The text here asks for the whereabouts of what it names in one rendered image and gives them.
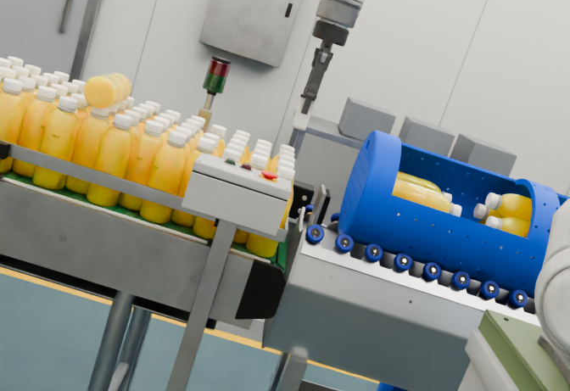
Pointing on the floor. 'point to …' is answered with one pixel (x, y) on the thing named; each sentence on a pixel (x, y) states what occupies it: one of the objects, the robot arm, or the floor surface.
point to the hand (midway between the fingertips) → (303, 114)
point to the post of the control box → (202, 305)
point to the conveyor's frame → (126, 270)
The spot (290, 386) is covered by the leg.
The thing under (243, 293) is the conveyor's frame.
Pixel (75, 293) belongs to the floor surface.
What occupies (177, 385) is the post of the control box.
